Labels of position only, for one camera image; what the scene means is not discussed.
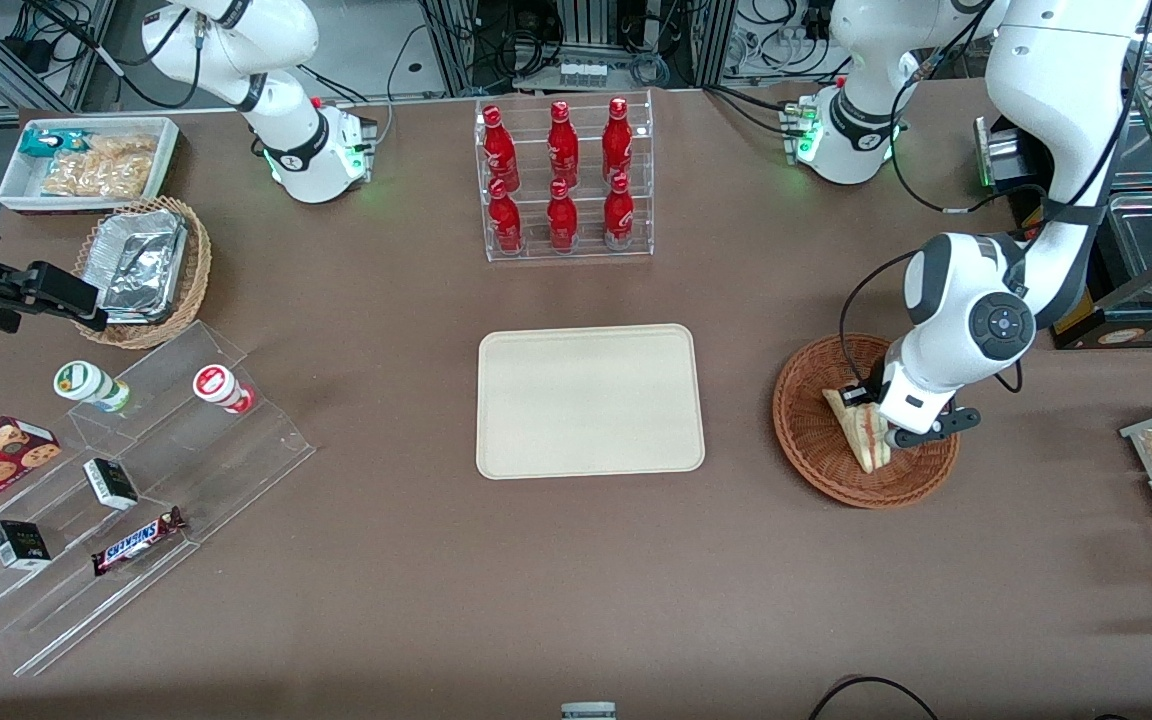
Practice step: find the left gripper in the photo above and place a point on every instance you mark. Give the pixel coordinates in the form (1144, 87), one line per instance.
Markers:
(861, 393)

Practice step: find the triangular sandwich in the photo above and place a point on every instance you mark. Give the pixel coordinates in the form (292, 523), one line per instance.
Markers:
(861, 430)

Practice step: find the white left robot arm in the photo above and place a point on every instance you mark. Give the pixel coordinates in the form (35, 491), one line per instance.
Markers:
(1056, 80)

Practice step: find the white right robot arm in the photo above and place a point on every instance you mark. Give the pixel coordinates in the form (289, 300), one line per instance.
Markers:
(236, 40)

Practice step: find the aluminium foil tray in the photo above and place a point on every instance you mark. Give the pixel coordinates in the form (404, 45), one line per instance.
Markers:
(141, 265)

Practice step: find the brown round wicker basket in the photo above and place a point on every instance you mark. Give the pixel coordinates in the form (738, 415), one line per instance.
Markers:
(816, 450)

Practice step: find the light tan wicker basket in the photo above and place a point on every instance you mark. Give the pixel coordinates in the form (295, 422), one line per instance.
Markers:
(191, 270)

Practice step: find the cream rectangular plastic tray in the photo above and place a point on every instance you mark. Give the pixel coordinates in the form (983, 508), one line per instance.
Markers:
(586, 400)

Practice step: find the green lid yogurt cup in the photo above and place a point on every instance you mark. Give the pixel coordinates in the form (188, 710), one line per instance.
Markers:
(86, 383)

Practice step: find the white rectangular snack bin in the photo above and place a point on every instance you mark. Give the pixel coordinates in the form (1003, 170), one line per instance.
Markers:
(16, 190)

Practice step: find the clear bag of chips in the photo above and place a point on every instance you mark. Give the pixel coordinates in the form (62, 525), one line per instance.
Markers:
(101, 170)

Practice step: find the teal snack packet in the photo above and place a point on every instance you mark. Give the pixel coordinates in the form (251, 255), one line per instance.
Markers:
(46, 143)

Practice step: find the red lid yogurt cup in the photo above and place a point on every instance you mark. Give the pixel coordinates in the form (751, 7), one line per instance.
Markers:
(221, 388)

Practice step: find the black box with white label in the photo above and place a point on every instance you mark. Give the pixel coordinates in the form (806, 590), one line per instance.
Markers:
(111, 484)

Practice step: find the clear acrylic stepped shelf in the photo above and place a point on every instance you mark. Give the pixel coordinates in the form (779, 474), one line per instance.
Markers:
(196, 470)

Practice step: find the glass display cabinet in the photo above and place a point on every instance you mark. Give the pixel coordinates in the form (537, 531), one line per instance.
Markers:
(1136, 320)

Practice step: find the black box with Face print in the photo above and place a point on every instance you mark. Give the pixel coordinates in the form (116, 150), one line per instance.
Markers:
(21, 545)

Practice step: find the Snickers chocolate bar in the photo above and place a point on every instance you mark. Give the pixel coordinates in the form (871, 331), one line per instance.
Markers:
(136, 542)

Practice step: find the black box with green light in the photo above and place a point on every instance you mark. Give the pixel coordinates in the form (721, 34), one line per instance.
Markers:
(1011, 150)

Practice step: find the clear acrylic bottle rack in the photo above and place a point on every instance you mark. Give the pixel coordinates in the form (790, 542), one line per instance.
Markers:
(636, 245)

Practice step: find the red drink bottle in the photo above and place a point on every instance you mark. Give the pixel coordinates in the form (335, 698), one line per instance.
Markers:
(500, 150)
(562, 218)
(617, 140)
(619, 212)
(563, 145)
(505, 220)

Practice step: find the grey white small device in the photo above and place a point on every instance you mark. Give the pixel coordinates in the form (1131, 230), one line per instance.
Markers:
(588, 711)

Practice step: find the white power strip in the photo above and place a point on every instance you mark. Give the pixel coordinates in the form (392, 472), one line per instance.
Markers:
(581, 72)

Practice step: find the aluminium frame rack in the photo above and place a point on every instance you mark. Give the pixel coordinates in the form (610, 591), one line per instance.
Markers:
(696, 40)

